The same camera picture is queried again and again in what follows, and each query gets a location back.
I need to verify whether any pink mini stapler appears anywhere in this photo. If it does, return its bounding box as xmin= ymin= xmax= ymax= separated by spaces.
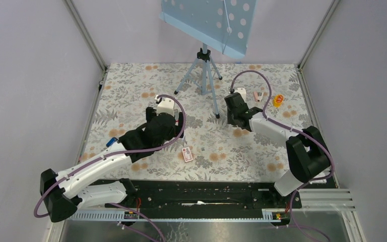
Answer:
xmin=253 ymin=91 xmax=264 ymax=102

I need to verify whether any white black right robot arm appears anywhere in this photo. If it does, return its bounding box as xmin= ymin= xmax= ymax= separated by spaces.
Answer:
xmin=224 ymin=92 xmax=332 ymax=208

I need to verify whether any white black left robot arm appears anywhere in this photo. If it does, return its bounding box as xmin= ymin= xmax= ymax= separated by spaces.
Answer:
xmin=34 ymin=107 xmax=186 ymax=223

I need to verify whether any red white staple box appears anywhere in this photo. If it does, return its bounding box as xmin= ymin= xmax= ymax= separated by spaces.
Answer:
xmin=181 ymin=147 xmax=194 ymax=162

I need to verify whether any yellow red small toy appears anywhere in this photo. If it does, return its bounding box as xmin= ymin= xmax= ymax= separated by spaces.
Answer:
xmin=273 ymin=94 xmax=284 ymax=107

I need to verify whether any floral patterned table mat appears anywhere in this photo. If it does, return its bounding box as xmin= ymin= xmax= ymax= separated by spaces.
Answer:
xmin=80 ymin=63 xmax=311 ymax=182

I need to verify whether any blue small box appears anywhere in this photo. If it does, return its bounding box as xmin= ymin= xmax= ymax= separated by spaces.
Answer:
xmin=106 ymin=137 xmax=118 ymax=147

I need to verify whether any blue music stand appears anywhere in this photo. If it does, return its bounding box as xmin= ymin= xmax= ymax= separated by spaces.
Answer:
xmin=159 ymin=0 xmax=257 ymax=118

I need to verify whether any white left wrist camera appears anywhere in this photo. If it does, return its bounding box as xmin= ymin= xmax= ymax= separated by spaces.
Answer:
xmin=155 ymin=95 xmax=175 ymax=117

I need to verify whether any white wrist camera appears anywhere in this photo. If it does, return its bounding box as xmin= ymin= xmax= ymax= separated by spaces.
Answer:
xmin=155 ymin=95 xmax=175 ymax=117
xmin=234 ymin=87 xmax=246 ymax=102

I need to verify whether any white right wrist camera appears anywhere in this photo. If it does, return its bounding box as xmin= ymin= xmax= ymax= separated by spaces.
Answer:
xmin=234 ymin=87 xmax=246 ymax=102

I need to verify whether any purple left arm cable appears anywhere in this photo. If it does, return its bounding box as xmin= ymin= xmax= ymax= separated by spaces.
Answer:
xmin=34 ymin=94 xmax=187 ymax=242

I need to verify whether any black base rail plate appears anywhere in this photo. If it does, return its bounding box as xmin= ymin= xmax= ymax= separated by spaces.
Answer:
xmin=120 ymin=178 xmax=290 ymax=212

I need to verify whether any grey cable duct strip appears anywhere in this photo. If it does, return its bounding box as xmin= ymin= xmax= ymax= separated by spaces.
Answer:
xmin=70 ymin=207 xmax=288 ymax=223

